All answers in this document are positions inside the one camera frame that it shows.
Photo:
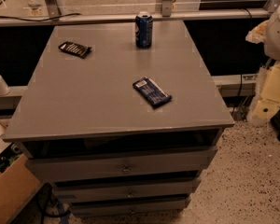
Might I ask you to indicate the blue rxbar blueberry bar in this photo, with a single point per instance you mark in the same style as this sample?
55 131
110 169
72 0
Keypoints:
151 92

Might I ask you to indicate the grey drawer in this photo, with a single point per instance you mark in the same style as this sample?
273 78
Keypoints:
122 164
101 209
128 190

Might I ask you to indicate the grey drawer cabinet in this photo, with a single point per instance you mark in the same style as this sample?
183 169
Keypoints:
79 107

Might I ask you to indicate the blue pepsi soda can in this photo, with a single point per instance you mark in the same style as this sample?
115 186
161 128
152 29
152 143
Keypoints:
143 30

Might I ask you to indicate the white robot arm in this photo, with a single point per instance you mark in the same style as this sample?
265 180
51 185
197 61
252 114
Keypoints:
272 37

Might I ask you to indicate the top grey drawer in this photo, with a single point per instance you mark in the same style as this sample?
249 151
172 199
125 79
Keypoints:
122 164

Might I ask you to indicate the middle grey drawer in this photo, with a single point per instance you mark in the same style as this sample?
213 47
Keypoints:
128 190

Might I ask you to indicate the black rxbar chocolate bar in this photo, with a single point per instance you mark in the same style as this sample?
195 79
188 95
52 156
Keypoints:
75 49

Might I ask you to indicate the bottom grey drawer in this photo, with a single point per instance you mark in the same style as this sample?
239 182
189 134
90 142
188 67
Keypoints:
101 209

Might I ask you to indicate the brown cardboard box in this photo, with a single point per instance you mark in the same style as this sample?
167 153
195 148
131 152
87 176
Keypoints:
17 187

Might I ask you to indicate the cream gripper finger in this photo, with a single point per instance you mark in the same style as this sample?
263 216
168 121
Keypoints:
266 102

